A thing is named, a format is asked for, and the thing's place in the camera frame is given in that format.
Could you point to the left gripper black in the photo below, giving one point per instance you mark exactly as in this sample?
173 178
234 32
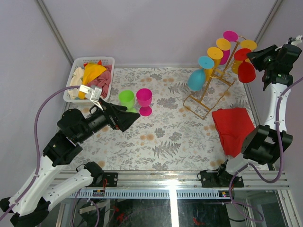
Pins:
118 116

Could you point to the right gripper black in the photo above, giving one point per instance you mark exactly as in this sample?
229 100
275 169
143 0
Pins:
256 56

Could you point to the red plastic wine glass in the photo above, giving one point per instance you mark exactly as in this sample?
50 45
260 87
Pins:
245 70

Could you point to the green plastic wine glass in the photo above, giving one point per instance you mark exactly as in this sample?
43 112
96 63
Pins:
127 99

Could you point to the magenta plastic wine glass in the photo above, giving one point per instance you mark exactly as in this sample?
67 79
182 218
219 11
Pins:
144 98

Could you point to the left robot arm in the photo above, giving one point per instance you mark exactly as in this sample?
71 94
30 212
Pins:
33 202

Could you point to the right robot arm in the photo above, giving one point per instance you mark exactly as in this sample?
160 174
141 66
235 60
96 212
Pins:
268 141

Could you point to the rear right yellow wine glass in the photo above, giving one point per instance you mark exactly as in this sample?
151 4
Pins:
246 47

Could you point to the yellow wine glass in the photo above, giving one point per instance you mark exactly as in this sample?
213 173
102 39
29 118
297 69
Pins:
225 46
216 55
246 47

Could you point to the rear magenta wine glass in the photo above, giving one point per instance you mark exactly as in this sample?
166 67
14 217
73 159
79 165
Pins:
231 36

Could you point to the middle yellow wine glass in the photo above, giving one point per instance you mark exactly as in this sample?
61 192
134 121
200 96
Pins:
225 46

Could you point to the front yellow wine glass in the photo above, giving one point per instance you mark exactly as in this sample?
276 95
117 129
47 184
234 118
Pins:
216 55

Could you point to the teal plastic wine glass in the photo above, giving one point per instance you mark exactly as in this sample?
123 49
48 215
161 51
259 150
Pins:
198 77

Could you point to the pink cloth in basket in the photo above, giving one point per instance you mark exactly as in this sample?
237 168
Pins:
103 81

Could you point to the white plastic basket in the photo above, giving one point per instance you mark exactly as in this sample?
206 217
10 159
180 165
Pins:
83 61

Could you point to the yellow cloth in basket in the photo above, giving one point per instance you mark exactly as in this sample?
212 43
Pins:
91 72

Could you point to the cream floral cloth in basket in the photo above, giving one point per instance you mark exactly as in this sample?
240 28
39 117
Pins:
76 80

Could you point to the red folded cloth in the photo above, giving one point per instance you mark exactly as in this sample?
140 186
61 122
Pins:
233 126

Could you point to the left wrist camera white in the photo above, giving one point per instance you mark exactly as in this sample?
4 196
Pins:
93 94

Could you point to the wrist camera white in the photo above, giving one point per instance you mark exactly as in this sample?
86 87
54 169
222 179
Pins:
93 94
295 40

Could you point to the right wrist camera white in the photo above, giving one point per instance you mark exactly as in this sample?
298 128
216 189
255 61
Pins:
295 40

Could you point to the gold wire glass rack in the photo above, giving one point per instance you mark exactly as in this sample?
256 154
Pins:
201 103

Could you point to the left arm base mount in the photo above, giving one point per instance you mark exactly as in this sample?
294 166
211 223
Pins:
98 177

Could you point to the aluminium front rail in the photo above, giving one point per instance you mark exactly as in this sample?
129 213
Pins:
189 180

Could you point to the slotted grey cable duct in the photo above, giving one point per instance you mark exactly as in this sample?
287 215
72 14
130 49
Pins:
151 194

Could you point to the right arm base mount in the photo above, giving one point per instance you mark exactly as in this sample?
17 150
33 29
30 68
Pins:
213 178

